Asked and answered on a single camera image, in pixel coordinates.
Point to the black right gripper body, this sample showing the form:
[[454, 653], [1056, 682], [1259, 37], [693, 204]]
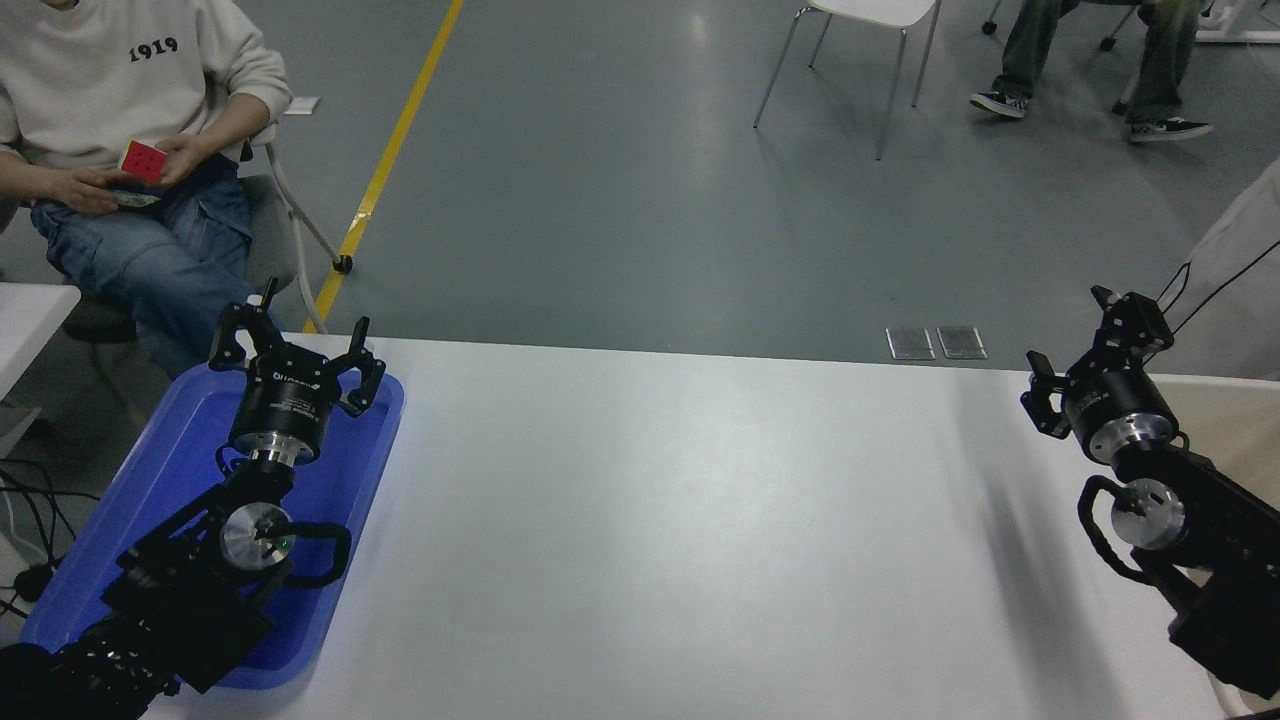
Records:
[[1115, 400]]

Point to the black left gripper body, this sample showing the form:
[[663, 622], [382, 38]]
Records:
[[285, 405]]

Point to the colourful puzzle cube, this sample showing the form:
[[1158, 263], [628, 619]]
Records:
[[143, 162]]

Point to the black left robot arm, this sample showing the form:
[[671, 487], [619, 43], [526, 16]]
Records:
[[180, 600]]

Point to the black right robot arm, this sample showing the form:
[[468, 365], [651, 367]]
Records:
[[1220, 530]]

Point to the seated person's left hand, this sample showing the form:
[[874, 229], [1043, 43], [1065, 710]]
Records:
[[190, 155]]

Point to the seated person's right hand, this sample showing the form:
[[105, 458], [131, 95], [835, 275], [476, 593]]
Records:
[[85, 190]]

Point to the grey chair with white legs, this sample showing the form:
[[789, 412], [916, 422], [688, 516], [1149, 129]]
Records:
[[275, 250]]

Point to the metal floor outlet plate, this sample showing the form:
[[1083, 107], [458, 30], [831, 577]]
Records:
[[909, 343], [961, 342]]

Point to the blue plastic tray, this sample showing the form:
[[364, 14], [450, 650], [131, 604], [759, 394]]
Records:
[[170, 450]]

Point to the large pale bin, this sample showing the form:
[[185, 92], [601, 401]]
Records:
[[1240, 430]]

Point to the standing person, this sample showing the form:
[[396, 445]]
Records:
[[1245, 250]]

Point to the dark phone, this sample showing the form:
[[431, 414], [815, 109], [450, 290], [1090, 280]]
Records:
[[135, 199]]

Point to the small white table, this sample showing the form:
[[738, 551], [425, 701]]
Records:
[[25, 320]]

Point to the seated person in sneakers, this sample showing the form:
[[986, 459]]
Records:
[[1160, 60]]

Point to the wheeled office chair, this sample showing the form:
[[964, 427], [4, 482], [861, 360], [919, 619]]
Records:
[[1107, 42]]

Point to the seated person with cube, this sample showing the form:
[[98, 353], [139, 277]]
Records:
[[100, 85]]

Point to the white table base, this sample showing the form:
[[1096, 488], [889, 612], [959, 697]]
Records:
[[1240, 35]]

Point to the white metal-legged chair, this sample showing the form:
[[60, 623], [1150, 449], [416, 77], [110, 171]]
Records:
[[880, 8]]

